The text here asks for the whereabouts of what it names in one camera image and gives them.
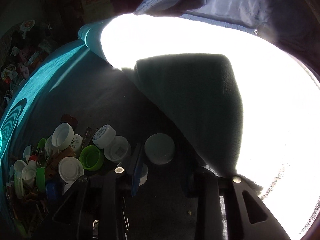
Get white bottle cap far right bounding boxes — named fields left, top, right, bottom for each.
left=144, top=133, right=175, bottom=165

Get green bottle cap centre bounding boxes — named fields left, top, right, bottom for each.
left=79, top=145, right=104, bottom=171

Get blue bottle cap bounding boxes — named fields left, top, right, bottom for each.
left=46, top=182, right=57, bottom=199

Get brown bottle cap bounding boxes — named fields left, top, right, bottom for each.
left=60, top=114, right=78, bottom=130

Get white quilt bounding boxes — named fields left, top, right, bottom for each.
left=77, top=13, right=320, bottom=238

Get white perforated plastic basket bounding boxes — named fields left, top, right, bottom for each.
left=0, top=131, right=3, bottom=154

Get stacked cardboard boxes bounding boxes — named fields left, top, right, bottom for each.
left=81, top=0, right=114, bottom=23

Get purple down jacket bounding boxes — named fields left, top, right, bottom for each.
left=135, top=0, right=319, bottom=64

